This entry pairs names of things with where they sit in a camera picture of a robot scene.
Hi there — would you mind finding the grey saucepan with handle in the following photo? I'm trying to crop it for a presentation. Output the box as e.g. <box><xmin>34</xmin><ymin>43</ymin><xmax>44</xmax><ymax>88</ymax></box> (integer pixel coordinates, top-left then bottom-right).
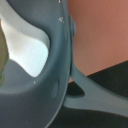
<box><xmin>0</xmin><ymin>0</ymin><xmax>128</xmax><ymax>128</ymax></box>

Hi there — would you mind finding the white toy fish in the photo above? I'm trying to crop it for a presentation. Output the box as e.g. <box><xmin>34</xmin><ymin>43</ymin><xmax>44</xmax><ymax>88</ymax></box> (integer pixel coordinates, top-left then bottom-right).
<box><xmin>0</xmin><ymin>0</ymin><xmax>50</xmax><ymax>77</ymax></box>

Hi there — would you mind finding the pink stove board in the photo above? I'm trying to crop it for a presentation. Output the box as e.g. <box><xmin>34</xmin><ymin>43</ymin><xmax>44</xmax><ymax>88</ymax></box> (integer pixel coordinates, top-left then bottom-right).
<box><xmin>66</xmin><ymin>0</ymin><xmax>128</xmax><ymax>84</ymax></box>

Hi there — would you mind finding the grey teal gripper finger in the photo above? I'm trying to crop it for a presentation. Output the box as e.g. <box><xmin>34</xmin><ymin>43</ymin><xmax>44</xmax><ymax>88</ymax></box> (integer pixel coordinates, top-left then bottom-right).
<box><xmin>0</xmin><ymin>20</ymin><xmax>9</xmax><ymax>87</ymax></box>

